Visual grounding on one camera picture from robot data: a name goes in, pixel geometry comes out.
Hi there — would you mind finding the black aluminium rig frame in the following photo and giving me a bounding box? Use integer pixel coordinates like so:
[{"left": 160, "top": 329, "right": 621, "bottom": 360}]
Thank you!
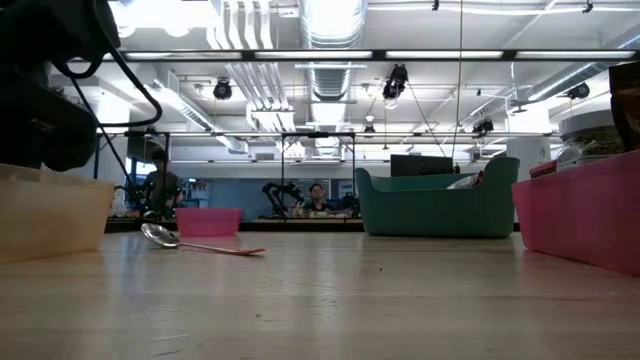
[{"left": 69, "top": 48, "right": 640, "bottom": 234}]

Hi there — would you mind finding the red box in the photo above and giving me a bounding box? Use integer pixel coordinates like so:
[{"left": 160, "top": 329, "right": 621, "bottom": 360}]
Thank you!
[{"left": 528, "top": 159, "right": 559, "bottom": 180}]

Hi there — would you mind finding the white rectangular ceiling duct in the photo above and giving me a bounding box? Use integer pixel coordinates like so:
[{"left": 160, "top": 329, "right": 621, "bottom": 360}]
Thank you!
[{"left": 133, "top": 64, "right": 217, "bottom": 132}]

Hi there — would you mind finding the orange plastic tray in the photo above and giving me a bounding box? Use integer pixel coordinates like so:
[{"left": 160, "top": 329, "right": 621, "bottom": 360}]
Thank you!
[{"left": 0, "top": 162, "right": 116, "bottom": 264}]

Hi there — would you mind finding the black background workstation frame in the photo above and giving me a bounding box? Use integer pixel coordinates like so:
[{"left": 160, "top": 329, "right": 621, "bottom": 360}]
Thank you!
[
  {"left": 281, "top": 131, "right": 357, "bottom": 219},
  {"left": 92, "top": 130, "right": 171, "bottom": 191}
]

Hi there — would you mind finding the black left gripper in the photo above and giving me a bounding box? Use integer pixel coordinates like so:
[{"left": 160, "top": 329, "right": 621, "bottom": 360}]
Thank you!
[{"left": 0, "top": 63, "right": 99, "bottom": 173}]

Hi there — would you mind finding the pink plastic tray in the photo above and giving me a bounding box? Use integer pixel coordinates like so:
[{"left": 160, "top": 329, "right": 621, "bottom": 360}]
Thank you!
[{"left": 511, "top": 149, "right": 640, "bottom": 278}]

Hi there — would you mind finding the silver spoon with red handle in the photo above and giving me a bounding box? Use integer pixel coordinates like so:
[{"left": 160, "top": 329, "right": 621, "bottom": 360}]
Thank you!
[{"left": 140, "top": 222, "right": 267, "bottom": 257}]

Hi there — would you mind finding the glass spice jar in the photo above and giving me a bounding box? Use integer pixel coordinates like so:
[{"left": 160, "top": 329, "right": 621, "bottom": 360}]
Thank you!
[{"left": 555, "top": 109, "right": 626, "bottom": 171}]

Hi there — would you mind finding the white pillar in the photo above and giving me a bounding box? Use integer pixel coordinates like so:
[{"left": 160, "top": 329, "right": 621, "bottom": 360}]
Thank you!
[{"left": 507, "top": 135, "right": 553, "bottom": 181}]

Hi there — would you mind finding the pink plastic bowl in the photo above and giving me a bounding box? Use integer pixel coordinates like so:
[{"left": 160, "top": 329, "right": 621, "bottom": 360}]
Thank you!
[{"left": 174, "top": 207, "right": 245, "bottom": 238}]

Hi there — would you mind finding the person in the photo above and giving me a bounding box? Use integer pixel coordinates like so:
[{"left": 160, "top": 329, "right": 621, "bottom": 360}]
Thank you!
[
  {"left": 141, "top": 148, "right": 184, "bottom": 217},
  {"left": 299, "top": 182, "right": 341, "bottom": 214}
]

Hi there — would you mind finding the black monitor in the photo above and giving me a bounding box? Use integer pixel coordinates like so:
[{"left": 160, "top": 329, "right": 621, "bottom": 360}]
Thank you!
[{"left": 390, "top": 154, "right": 455, "bottom": 178}]

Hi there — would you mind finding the silver round ventilation duct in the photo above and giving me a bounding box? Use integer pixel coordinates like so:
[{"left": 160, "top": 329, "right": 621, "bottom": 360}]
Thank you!
[{"left": 298, "top": 0, "right": 370, "bottom": 161}]

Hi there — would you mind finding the green plastic bin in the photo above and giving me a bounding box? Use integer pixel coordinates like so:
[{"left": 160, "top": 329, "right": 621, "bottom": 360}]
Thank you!
[{"left": 354, "top": 156, "right": 521, "bottom": 239}]

